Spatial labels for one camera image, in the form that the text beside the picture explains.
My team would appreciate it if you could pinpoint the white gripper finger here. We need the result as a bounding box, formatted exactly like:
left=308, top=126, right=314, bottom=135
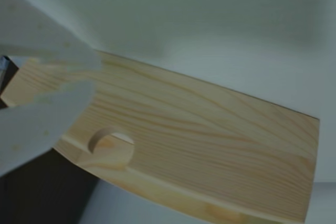
left=0, top=79, right=96, bottom=178
left=0, top=0, right=102, bottom=78

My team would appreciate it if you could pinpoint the light wooden box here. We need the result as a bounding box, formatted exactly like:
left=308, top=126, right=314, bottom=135
left=0, top=49, right=321, bottom=224

